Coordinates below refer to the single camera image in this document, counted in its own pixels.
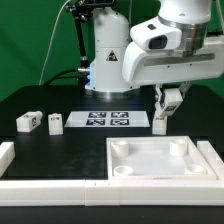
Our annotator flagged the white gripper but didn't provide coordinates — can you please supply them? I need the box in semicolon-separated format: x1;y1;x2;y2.
122;37;224;111

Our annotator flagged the white U-shaped fence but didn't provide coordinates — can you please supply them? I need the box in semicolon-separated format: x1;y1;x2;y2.
0;141;224;206

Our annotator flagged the black camera stand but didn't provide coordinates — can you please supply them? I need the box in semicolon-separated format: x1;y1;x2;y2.
65;0;117;76

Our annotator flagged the white sheet with markers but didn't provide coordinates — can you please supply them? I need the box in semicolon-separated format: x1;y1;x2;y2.
65;111;150;128

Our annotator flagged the black cable bundle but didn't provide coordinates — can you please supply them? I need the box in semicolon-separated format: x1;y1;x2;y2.
43;68;88;88

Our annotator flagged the white cable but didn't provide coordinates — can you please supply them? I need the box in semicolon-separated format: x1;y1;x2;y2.
38;0;73;87

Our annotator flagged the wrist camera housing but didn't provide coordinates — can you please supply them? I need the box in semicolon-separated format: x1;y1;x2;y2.
130;22;182;51

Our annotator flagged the white square tabletop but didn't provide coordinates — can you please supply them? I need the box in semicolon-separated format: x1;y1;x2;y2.
106;136;217;180

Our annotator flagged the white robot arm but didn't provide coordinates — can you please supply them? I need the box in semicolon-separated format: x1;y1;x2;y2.
85;0;224;98

